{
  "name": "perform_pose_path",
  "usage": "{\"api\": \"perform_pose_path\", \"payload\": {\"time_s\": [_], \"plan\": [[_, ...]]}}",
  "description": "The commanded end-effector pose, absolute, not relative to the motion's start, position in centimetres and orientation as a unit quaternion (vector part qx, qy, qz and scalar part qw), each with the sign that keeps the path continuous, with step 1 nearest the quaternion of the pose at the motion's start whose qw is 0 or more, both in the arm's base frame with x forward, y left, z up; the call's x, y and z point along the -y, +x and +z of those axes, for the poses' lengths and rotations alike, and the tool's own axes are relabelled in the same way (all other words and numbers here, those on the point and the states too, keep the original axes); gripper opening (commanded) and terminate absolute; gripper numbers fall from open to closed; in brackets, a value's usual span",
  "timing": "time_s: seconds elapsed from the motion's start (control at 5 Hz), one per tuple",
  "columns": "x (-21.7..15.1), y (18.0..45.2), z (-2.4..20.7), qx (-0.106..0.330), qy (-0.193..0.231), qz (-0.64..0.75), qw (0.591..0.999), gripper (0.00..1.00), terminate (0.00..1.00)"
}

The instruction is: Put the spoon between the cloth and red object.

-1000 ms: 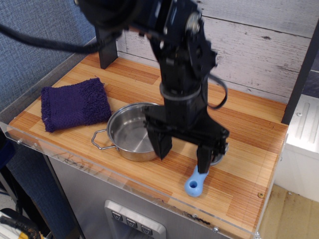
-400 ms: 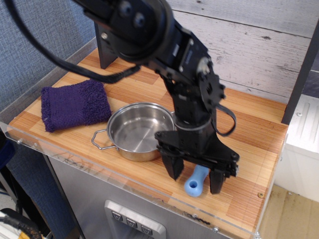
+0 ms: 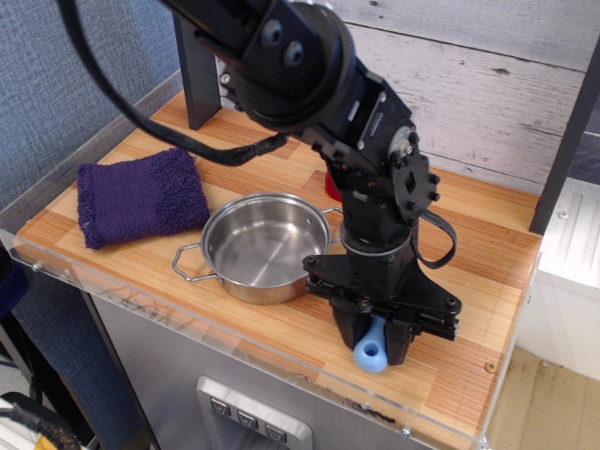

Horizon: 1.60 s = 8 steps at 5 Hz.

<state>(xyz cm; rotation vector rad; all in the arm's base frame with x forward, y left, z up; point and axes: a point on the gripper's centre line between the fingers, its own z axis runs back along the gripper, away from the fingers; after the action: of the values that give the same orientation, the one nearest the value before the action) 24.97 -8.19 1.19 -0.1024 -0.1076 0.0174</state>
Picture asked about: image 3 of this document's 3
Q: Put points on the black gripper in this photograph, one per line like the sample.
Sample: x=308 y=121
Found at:
x=387 y=284

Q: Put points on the blue grey plastic spoon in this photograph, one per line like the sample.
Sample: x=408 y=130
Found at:
x=370 y=352

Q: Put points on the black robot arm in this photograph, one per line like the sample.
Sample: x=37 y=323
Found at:
x=293 y=69

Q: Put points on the red dome-shaped object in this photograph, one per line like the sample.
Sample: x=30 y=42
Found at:
x=331 y=188

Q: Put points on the purple folded cloth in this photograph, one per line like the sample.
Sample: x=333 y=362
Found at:
x=130 y=200

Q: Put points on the clear acrylic edge guard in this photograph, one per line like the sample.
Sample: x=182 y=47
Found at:
x=298 y=335

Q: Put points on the stainless steel pot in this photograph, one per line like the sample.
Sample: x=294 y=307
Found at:
x=255 y=246

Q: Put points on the silver button panel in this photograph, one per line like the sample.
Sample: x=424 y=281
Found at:
x=235 y=420

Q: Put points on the white ribbed appliance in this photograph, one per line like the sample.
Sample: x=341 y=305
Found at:
x=560 y=319

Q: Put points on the stainless steel cabinet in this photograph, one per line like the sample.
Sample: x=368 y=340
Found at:
x=163 y=358

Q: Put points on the yellow black bag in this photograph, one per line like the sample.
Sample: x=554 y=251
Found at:
x=21 y=429

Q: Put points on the right dark upright post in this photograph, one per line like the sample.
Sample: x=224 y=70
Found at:
x=563 y=160

